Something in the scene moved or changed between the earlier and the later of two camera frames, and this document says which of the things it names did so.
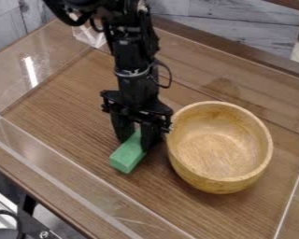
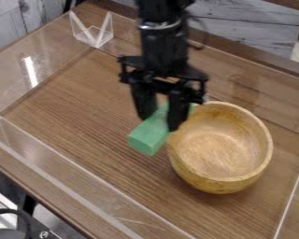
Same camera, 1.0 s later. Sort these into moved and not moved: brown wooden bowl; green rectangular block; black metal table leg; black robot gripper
Moved: black robot gripper; green rectangular block
Not moved: brown wooden bowl; black metal table leg
